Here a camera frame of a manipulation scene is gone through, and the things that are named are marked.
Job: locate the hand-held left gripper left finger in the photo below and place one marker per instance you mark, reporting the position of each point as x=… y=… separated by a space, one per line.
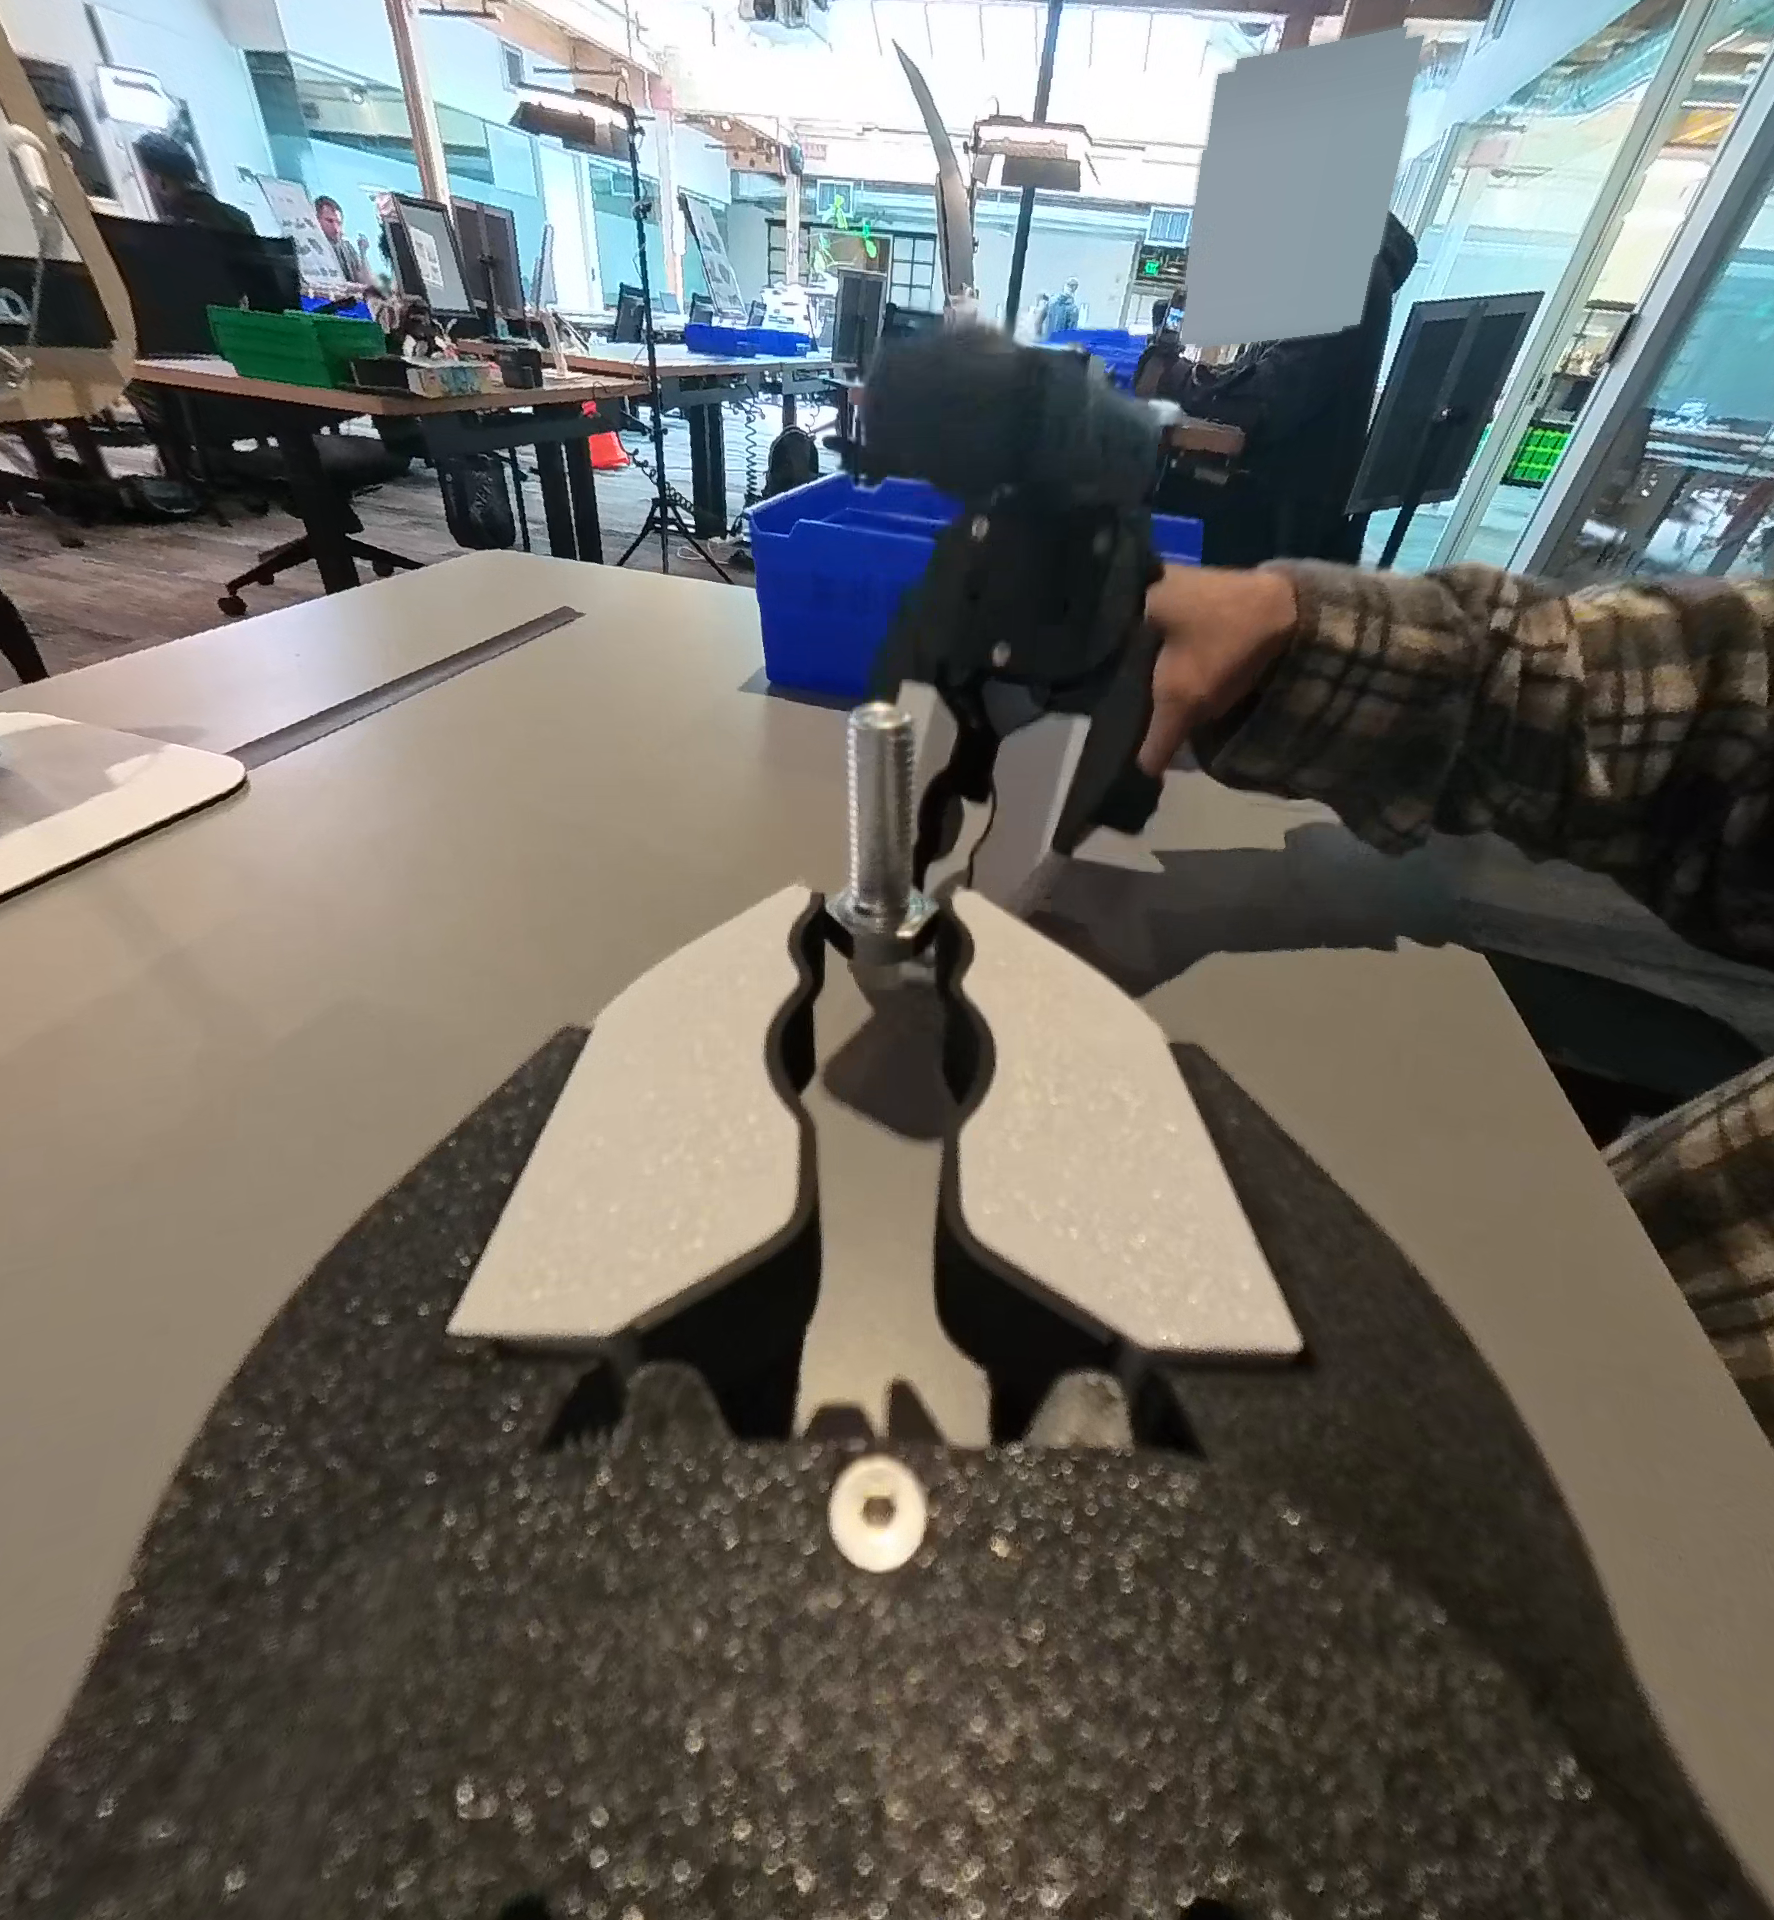
x=632 y=1170

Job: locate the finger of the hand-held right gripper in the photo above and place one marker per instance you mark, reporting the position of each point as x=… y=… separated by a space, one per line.
x=1022 y=796
x=934 y=811

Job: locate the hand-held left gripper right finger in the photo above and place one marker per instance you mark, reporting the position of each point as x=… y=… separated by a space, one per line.
x=1126 y=1170

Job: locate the silver hex bolt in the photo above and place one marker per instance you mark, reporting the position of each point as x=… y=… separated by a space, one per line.
x=879 y=811

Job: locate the blue parts bin with divider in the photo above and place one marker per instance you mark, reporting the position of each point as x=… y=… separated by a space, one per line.
x=827 y=600

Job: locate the person's right forearm plaid sleeve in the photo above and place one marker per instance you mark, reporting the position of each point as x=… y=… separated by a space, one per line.
x=1502 y=721

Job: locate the person's right hand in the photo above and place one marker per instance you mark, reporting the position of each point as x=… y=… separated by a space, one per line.
x=1216 y=645

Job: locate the blue plastic bins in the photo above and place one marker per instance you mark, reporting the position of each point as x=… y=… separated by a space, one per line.
x=1089 y=353

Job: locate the black backpack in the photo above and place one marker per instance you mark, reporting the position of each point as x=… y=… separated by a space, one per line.
x=794 y=464

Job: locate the blue plastic bin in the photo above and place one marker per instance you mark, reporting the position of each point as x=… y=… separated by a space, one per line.
x=749 y=339

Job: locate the tall curved dark blade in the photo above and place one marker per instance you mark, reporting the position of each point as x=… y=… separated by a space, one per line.
x=950 y=194

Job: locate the black round-top pole lamp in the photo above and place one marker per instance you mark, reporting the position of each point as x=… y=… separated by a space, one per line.
x=1041 y=149

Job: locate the orange traffic cone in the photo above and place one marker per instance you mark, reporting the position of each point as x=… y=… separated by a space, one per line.
x=608 y=453

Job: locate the green lit screen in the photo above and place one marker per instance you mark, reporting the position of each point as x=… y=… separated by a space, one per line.
x=1535 y=459

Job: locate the black computer monitor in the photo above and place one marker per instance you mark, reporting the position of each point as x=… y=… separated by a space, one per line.
x=488 y=263

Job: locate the white document stand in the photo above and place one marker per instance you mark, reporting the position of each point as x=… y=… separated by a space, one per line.
x=79 y=811

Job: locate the black tripod light stand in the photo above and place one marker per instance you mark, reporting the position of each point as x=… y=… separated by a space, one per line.
x=565 y=123

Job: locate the wooden desk with black legs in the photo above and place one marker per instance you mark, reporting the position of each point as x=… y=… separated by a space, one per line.
x=376 y=392

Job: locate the monitor showing white page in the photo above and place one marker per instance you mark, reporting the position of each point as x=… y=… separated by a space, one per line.
x=430 y=256

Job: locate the green plastic bins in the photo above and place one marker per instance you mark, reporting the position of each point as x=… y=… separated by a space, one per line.
x=294 y=345

